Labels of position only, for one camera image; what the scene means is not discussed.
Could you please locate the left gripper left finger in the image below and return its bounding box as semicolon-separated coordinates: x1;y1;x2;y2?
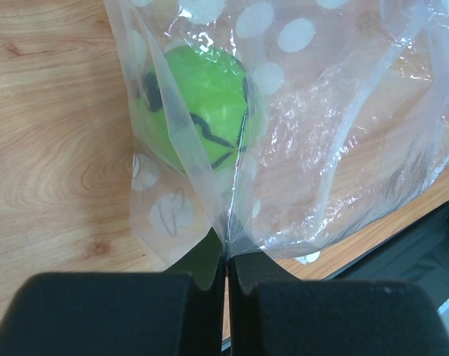
0;231;225;355

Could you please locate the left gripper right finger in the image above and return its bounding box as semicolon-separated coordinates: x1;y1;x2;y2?
228;252;449;355

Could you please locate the clear dotted zip bag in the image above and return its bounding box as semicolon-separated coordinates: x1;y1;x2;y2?
104;1;449;271

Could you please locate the green fake fruit black stripe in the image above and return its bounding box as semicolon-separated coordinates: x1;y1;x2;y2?
133;45;262;172

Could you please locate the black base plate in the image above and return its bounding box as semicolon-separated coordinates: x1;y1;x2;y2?
329;201;449;307

